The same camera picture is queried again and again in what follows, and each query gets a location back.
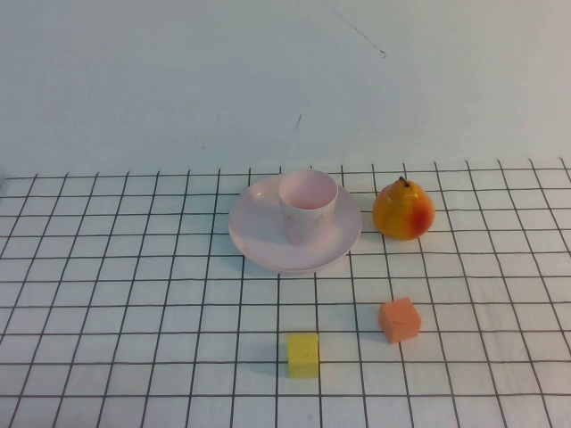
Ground pale pink plastic cup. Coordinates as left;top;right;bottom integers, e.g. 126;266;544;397
278;169;338;244

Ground pale pink round plate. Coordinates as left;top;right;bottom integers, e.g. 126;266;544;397
228;174;363;275

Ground yellow orange toy pear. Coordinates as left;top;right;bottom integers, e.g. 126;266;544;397
372;176;436;242

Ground yellow foam cube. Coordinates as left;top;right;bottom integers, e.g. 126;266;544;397
286;333;320;380

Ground orange foam cube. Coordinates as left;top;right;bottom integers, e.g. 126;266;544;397
378;296;423;345

